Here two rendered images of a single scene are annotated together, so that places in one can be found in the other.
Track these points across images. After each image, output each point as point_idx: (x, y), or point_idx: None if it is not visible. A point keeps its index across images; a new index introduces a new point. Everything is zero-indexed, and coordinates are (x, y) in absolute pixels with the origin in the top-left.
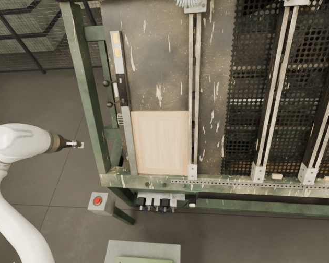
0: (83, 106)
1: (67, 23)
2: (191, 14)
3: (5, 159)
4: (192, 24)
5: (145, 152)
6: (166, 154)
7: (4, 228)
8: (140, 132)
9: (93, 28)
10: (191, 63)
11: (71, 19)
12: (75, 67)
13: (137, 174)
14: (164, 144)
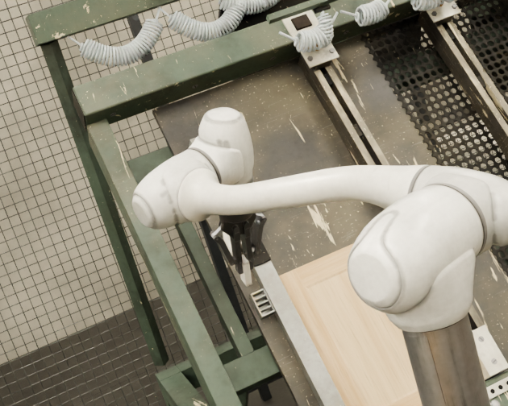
0: (170, 301)
1: (107, 151)
2: (318, 71)
3: (222, 162)
4: (326, 81)
5: (353, 366)
6: (403, 349)
7: (297, 176)
8: (318, 316)
9: (145, 159)
10: (355, 132)
11: (114, 142)
12: (136, 221)
13: None
14: (386, 324)
